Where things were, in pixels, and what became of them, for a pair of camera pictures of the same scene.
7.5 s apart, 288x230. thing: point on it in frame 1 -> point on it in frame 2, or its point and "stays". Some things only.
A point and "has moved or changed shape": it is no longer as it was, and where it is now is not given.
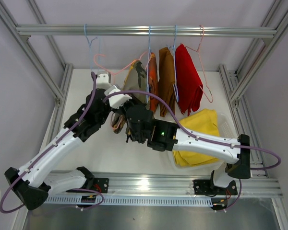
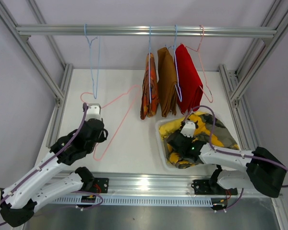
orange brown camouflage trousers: (153, 83) stays
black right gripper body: (126, 106) -> (188, 139)
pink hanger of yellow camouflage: (126, 67) -> (103, 157)
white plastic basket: (226, 130) has moved or changed shape
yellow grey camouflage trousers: (136, 80) -> (209, 129)
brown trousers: (166, 81) stays
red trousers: (188, 85) stays
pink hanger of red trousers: (199, 43) stays
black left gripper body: (101, 118) -> (90, 147)
